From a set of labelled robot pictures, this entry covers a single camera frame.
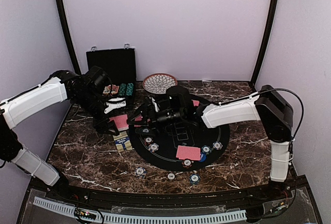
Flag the red playing card deck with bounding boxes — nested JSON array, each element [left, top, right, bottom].
[[110, 114, 129, 131]]

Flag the white cable tray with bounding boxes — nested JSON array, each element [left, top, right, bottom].
[[33, 197, 247, 223]]

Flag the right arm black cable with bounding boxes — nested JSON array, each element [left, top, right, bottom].
[[217, 88, 305, 155]]

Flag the cards in case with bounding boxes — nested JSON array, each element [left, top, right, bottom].
[[103, 84, 119, 95]]

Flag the blue small blind button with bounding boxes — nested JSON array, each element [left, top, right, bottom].
[[200, 153, 206, 162]]

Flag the patterned ceramic plate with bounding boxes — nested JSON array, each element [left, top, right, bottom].
[[142, 73, 177, 95]]

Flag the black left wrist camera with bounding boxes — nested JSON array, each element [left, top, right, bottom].
[[85, 66, 112, 91]]

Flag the black corner frame post left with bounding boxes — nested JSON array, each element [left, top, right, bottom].
[[55, 0, 81, 74]]

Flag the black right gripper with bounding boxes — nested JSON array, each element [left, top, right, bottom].
[[127, 105, 185, 138]]

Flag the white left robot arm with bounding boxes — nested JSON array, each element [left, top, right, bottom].
[[1, 66, 126, 201]]

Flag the red card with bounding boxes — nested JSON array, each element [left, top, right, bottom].
[[192, 100, 200, 107]]

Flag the round black poker mat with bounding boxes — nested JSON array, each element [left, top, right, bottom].
[[129, 94, 230, 172]]

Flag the brown white chip stack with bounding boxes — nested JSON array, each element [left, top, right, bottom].
[[167, 173, 175, 181]]

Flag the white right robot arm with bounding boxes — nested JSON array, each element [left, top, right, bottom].
[[127, 85, 293, 200]]

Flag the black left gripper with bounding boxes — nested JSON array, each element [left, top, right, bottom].
[[73, 89, 119, 136]]

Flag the green chip row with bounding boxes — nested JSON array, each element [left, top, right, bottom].
[[118, 83, 127, 96], [125, 83, 134, 97]]

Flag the black poker chip case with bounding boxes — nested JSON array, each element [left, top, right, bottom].
[[86, 48, 137, 107]]

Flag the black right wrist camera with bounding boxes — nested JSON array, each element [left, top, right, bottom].
[[166, 85, 193, 110]]

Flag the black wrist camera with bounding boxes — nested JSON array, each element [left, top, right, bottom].
[[166, 85, 193, 110], [85, 66, 112, 91]]

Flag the blue tan chip stack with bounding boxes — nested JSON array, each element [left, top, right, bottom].
[[134, 167, 147, 178]]

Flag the red cards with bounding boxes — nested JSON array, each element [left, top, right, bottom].
[[176, 145, 201, 161], [134, 115, 145, 127]]

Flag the green chip row right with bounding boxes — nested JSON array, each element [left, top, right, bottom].
[[125, 83, 134, 97]]

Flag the black corner frame post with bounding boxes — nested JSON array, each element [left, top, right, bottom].
[[249, 0, 278, 91], [55, 0, 81, 74]]

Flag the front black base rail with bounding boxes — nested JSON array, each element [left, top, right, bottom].
[[52, 176, 307, 209]]

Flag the blue green chip stack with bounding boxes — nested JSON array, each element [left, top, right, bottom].
[[189, 173, 201, 185]]

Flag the green chip row left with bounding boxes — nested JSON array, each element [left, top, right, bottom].
[[118, 83, 127, 96]]

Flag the black corner frame post right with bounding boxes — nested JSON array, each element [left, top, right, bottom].
[[249, 0, 278, 91]]

